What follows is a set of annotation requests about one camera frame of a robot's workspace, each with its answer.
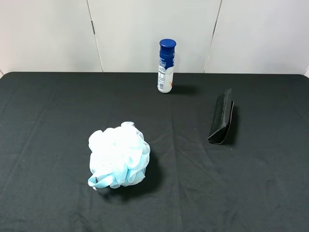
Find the black glasses case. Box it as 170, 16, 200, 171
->
208, 88, 234, 145

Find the blue and white bath loofah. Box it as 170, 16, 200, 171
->
88, 122, 151, 189

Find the white bottle with blue cap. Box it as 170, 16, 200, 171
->
157, 39, 176, 93

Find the black tablecloth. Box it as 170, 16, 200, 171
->
0, 72, 309, 232

